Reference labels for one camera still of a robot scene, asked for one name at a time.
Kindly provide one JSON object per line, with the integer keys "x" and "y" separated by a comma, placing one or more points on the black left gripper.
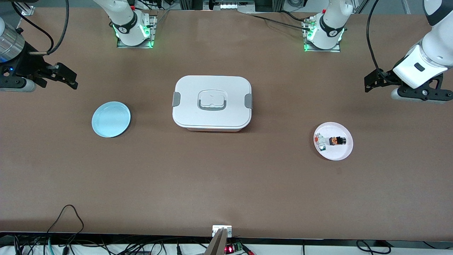
{"x": 384, "y": 77}

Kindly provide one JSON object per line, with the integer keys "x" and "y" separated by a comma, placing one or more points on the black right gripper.
{"x": 31, "y": 66}

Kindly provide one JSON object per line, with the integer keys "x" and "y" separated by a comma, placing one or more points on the orange black switch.
{"x": 337, "y": 141}

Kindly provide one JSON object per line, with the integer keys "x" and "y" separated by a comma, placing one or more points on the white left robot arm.
{"x": 435, "y": 46}

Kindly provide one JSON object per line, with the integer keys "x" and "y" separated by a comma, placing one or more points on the white lunch box grey latches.
{"x": 212, "y": 102}

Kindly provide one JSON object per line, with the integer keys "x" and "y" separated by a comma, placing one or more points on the light blue round plate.
{"x": 110, "y": 119}

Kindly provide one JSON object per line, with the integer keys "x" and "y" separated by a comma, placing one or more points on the pink round plate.
{"x": 339, "y": 152}

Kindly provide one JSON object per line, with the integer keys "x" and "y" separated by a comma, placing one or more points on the circuit board red led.
{"x": 233, "y": 248}

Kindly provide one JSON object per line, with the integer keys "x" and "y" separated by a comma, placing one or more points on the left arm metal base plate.
{"x": 336, "y": 49}

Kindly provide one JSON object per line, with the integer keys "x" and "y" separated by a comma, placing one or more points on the silver table corner bracket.
{"x": 27, "y": 10}

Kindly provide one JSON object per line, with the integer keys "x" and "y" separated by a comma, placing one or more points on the green white switch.
{"x": 322, "y": 146}

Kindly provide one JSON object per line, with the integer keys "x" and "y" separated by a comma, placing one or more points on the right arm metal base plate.
{"x": 154, "y": 32}

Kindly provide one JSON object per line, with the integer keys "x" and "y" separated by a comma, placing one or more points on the aluminium frame structure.
{"x": 230, "y": 4}

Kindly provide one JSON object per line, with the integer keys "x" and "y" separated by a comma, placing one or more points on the silver camera mount bracket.
{"x": 216, "y": 230}

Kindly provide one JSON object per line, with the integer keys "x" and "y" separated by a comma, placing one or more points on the grey camera mount beam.
{"x": 216, "y": 244}

